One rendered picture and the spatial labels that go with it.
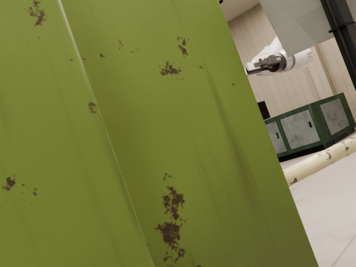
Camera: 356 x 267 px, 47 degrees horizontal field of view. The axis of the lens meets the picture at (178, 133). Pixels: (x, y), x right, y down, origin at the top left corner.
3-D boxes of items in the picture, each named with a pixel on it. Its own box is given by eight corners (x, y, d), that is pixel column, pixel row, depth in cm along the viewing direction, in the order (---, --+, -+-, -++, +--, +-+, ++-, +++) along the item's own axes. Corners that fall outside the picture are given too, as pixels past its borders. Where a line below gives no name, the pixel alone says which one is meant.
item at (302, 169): (355, 150, 129) (348, 134, 129) (370, 147, 125) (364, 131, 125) (265, 198, 103) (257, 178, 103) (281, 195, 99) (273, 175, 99)
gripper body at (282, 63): (288, 67, 170) (274, 70, 164) (273, 74, 177) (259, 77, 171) (282, 50, 170) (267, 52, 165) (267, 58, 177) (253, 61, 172)
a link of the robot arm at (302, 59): (299, 70, 173) (274, 75, 184) (319, 65, 183) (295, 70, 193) (294, 45, 172) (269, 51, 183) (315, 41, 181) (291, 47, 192)
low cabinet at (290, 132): (230, 177, 861) (215, 138, 866) (272, 156, 1012) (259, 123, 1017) (327, 149, 722) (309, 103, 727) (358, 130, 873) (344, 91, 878)
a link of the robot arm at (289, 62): (282, 73, 180) (273, 76, 177) (274, 54, 181) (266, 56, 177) (297, 66, 173) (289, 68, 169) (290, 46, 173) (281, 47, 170)
